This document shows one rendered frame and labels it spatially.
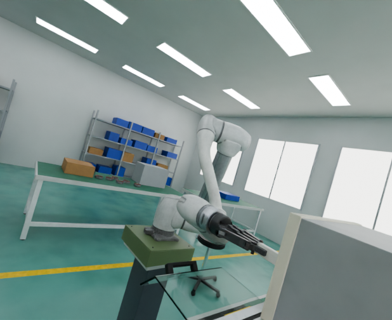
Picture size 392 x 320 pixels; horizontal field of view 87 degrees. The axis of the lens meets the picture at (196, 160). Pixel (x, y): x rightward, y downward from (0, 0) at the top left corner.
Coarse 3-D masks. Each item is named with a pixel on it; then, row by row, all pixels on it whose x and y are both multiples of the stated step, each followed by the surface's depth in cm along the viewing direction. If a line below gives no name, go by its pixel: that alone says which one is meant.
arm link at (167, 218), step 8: (168, 200) 133; (176, 200) 134; (160, 208) 133; (168, 208) 131; (176, 208) 132; (160, 216) 131; (168, 216) 130; (176, 216) 131; (160, 224) 131; (168, 224) 131; (176, 224) 132
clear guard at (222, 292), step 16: (192, 272) 58; (208, 272) 60; (224, 272) 63; (176, 288) 49; (192, 288) 50; (208, 288) 52; (224, 288) 54; (240, 288) 57; (176, 304) 43; (192, 304) 45; (208, 304) 46; (224, 304) 48; (240, 304) 50; (256, 304) 52
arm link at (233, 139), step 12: (228, 132) 116; (240, 132) 117; (228, 144) 117; (240, 144) 118; (216, 156) 125; (228, 156) 121; (216, 168) 125; (216, 180) 127; (204, 192) 130; (192, 228) 134
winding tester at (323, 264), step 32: (288, 224) 39; (320, 224) 36; (352, 224) 58; (288, 256) 38; (320, 256) 34; (352, 256) 31; (384, 256) 29; (288, 288) 37; (320, 288) 33; (352, 288) 30; (384, 288) 28
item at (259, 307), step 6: (252, 306) 42; (258, 306) 42; (234, 312) 38; (240, 312) 39; (246, 312) 39; (252, 312) 40; (258, 312) 40; (222, 318) 36; (228, 318) 36; (234, 318) 37; (240, 318) 37; (246, 318) 38; (252, 318) 38; (258, 318) 39
